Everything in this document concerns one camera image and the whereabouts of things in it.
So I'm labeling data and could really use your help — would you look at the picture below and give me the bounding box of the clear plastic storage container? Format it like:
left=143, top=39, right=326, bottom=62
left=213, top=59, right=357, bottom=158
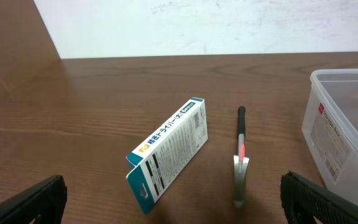
left=301, top=68, right=358, bottom=206

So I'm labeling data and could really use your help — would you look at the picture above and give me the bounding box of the small hammer black handle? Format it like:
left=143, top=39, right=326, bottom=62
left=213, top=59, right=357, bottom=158
left=233, top=106, right=249, bottom=208

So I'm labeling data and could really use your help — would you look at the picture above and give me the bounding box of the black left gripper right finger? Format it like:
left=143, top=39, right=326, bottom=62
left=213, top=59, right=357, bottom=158
left=280, top=171, right=358, bottom=224

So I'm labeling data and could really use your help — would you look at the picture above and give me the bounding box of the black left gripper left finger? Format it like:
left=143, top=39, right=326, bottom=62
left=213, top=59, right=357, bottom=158
left=0, top=175, right=68, bottom=224

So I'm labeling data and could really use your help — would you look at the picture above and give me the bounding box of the white blue screwdriver box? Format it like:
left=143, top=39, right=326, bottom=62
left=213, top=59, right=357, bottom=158
left=126, top=97, right=208, bottom=214

